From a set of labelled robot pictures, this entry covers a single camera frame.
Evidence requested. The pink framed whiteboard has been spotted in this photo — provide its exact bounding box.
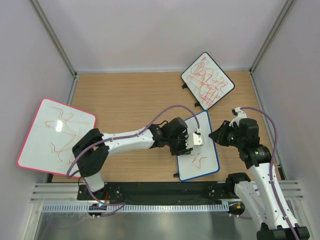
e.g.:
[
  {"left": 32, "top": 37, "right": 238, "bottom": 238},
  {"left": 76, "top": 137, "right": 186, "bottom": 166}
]
[{"left": 16, "top": 98, "right": 96, "bottom": 176}]

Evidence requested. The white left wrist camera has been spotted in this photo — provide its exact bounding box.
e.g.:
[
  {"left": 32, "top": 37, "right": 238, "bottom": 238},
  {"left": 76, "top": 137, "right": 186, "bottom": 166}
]
[{"left": 185, "top": 128, "right": 204, "bottom": 149}]

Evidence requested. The aluminium frame rail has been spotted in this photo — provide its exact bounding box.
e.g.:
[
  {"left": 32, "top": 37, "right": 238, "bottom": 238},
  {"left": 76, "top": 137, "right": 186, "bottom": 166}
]
[{"left": 29, "top": 182, "right": 86, "bottom": 204}]

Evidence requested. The black framed whiteboard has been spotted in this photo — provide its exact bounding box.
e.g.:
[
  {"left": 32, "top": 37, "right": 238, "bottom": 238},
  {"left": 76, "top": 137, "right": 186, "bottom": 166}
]
[{"left": 180, "top": 52, "right": 235, "bottom": 110}]

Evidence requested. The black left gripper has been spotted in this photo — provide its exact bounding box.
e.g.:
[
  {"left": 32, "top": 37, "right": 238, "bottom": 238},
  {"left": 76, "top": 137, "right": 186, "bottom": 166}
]
[{"left": 166, "top": 131, "right": 193, "bottom": 156}]

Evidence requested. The grey slotted cable duct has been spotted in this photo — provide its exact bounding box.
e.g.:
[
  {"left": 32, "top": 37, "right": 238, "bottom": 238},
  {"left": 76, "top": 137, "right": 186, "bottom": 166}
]
[{"left": 42, "top": 202, "right": 229, "bottom": 213}]

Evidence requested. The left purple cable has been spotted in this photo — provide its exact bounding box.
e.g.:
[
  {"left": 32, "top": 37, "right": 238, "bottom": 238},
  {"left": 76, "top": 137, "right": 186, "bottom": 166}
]
[{"left": 66, "top": 104, "right": 201, "bottom": 217}]

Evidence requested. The purple cable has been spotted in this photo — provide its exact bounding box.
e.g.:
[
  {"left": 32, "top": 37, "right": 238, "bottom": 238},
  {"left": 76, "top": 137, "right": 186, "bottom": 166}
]
[
  {"left": 228, "top": 106, "right": 302, "bottom": 240},
  {"left": 66, "top": 104, "right": 201, "bottom": 217}
]

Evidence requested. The blue framed whiteboard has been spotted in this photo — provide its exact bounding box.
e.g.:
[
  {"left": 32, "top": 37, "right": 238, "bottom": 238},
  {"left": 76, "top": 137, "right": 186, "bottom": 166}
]
[{"left": 177, "top": 110, "right": 220, "bottom": 182}]

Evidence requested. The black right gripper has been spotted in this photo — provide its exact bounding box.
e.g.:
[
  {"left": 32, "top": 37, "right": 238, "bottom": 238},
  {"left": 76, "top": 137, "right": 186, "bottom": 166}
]
[{"left": 209, "top": 120, "right": 245, "bottom": 149}]

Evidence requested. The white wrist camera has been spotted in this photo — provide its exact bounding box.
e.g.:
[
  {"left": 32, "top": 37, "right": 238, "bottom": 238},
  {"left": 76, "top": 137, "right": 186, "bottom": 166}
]
[
  {"left": 185, "top": 128, "right": 204, "bottom": 149},
  {"left": 229, "top": 107, "right": 247, "bottom": 128}
]

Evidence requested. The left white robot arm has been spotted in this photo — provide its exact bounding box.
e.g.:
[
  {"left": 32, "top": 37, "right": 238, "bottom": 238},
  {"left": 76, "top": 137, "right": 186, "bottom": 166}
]
[{"left": 72, "top": 117, "right": 193, "bottom": 200}]

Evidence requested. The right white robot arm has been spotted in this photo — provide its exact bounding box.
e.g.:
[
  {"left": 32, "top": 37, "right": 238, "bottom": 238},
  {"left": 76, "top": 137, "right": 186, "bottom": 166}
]
[{"left": 208, "top": 118, "right": 310, "bottom": 240}]

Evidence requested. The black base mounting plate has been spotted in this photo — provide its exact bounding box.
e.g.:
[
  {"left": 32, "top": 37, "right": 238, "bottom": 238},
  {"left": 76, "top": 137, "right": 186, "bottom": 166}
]
[{"left": 93, "top": 181, "right": 237, "bottom": 202}]

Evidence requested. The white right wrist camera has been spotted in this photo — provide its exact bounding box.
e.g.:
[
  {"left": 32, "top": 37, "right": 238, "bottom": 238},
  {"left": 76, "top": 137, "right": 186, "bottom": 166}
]
[{"left": 229, "top": 107, "right": 247, "bottom": 128}]

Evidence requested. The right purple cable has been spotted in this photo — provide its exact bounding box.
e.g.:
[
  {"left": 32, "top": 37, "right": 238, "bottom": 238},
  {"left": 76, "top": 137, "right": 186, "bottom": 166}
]
[{"left": 228, "top": 106, "right": 302, "bottom": 240}]

